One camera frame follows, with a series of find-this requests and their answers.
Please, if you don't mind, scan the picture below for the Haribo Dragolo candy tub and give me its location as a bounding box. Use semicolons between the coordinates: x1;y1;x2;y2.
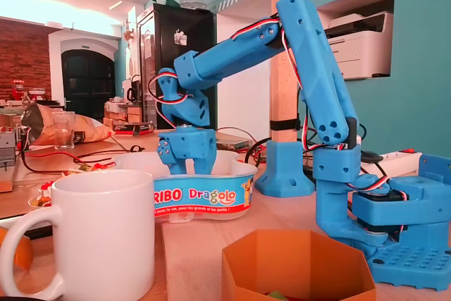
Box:
112;151;259;223

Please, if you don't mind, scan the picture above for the metal mesh power supply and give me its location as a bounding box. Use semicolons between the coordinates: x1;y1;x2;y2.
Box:
215;134;253;152

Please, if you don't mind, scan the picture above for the red black flat box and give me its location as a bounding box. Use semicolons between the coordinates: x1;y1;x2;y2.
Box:
113;121;156;136

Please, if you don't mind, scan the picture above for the black kettle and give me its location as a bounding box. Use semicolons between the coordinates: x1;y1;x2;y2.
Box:
125;74;143;103

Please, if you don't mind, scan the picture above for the large light wooden board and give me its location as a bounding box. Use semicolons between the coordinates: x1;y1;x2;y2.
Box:
161;170;451;301

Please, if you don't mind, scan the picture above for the brown chip bag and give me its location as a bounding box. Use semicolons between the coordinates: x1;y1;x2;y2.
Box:
20;102;116;146

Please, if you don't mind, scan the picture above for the white ceramic mug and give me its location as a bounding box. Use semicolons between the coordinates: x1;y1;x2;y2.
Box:
0;169;156;301

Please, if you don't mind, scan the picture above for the black fridge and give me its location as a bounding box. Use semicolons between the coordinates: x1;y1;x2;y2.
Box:
137;3;218;131

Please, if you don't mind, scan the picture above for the white fridge magnet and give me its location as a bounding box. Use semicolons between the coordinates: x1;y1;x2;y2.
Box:
173;28;188;47

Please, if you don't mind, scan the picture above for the dark arched door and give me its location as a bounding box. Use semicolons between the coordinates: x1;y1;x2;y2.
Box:
61;49;116;121

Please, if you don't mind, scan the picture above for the clear drinking glass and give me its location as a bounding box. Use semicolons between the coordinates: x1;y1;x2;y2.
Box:
51;110;77;150

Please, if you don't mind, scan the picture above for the orange hexagonal cup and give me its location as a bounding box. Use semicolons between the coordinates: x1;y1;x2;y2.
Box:
221;229;377;301

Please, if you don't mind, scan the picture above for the clear lid with gummies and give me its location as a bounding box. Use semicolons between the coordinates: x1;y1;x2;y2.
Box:
27;160;118;209

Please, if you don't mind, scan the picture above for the clear glass dome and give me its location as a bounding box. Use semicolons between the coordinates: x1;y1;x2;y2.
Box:
179;0;208;10

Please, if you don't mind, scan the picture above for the red white kitchen appliance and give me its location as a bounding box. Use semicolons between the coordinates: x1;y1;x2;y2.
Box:
27;87;46;102

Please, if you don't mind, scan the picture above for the white power strip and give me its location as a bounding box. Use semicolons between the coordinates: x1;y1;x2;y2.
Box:
359;151;424;179

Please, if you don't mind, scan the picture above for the white printer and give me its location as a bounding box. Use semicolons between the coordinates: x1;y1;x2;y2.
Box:
323;11;395;80

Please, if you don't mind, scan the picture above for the red wire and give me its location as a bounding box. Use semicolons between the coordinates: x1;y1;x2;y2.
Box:
20;151;117;174
216;126;272;161

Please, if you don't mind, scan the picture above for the black power cable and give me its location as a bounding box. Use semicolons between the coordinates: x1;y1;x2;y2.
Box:
245;137;274;167

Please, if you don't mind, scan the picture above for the wrist servo cable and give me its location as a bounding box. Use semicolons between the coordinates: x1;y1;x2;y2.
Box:
147;71;194;130

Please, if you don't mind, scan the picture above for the blue post base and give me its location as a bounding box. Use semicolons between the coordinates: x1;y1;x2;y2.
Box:
255;140;316;198

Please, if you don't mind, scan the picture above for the black strap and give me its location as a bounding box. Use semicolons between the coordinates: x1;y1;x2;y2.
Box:
270;119;301;131

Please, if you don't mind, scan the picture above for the hanging wall ornament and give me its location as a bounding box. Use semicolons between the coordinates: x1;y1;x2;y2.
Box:
123;18;135;42

